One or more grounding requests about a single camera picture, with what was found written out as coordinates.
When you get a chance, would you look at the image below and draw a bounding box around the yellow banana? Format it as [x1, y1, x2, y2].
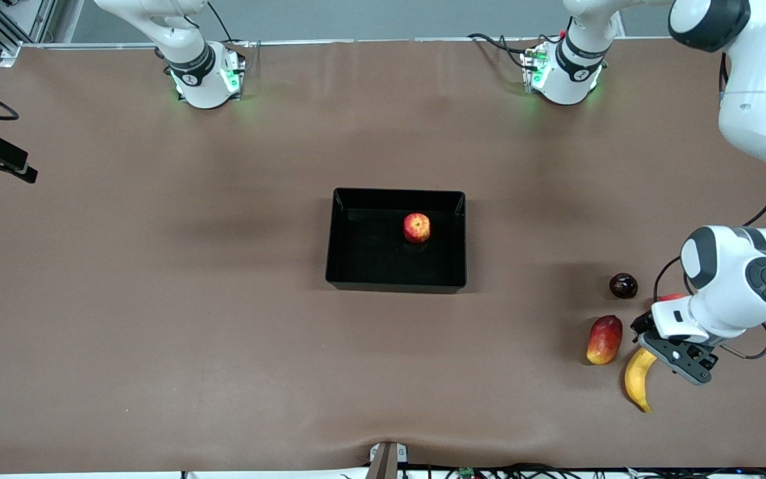
[624, 347, 658, 414]

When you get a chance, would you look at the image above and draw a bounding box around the red yellow streaked apple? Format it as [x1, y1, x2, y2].
[403, 212, 432, 244]

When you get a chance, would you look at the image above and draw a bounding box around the black plastic rectangular box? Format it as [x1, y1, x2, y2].
[325, 187, 467, 294]

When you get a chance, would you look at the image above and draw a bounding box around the red yellow mango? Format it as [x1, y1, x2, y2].
[586, 315, 624, 366]

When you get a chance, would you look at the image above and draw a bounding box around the dark purple plum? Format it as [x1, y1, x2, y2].
[609, 272, 639, 299]

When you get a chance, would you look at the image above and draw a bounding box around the brown table mat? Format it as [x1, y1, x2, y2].
[0, 37, 766, 474]

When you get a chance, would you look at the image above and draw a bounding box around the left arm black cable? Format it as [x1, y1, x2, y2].
[652, 53, 766, 361]

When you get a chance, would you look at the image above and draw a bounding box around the aluminium frame structure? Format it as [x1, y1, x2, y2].
[0, 0, 59, 69]

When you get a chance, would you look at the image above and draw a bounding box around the brown post with bracket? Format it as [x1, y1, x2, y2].
[366, 441, 410, 479]

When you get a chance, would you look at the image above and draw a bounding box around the black base cable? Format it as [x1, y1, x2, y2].
[468, 32, 537, 71]

